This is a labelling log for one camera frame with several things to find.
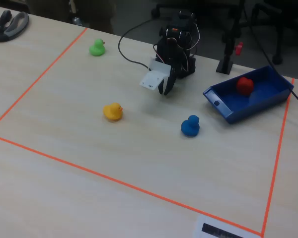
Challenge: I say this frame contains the blue plastic box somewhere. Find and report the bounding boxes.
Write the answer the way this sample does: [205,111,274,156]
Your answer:
[202,65,295,124]

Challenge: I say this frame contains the green rubber duck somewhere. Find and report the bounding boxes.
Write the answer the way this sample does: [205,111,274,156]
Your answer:
[89,38,106,57]

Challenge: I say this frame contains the red rubber duck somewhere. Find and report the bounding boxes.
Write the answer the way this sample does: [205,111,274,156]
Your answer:
[236,77,255,96]

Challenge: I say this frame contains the black clamp stand red knob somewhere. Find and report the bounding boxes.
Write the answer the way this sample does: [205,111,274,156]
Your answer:
[215,0,244,75]

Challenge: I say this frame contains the orange tape line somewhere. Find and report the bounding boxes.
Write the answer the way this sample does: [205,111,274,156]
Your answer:
[0,27,88,131]
[0,133,263,237]
[261,78,296,237]

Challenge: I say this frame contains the white paper label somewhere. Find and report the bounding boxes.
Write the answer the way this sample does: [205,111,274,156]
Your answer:
[192,215,261,238]

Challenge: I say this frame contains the black office chair base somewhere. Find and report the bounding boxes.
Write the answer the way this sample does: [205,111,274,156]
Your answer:
[245,0,298,65]

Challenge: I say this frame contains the blue rubber duck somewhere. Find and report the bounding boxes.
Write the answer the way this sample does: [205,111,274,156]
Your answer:
[180,115,201,137]

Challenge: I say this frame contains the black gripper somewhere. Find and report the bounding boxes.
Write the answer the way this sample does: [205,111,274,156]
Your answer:
[158,46,190,96]

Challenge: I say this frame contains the grey black hand tool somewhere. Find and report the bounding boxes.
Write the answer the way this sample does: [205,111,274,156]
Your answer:
[0,10,30,42]

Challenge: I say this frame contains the yellow rubber duck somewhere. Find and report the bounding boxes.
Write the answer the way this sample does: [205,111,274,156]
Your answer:
[103,102,124,121]

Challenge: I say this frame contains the black camera cable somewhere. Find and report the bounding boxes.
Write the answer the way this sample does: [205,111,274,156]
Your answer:
[118,18,156,70]

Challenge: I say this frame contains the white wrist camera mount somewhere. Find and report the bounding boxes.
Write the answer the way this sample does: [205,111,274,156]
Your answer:
[139,59,172,92]

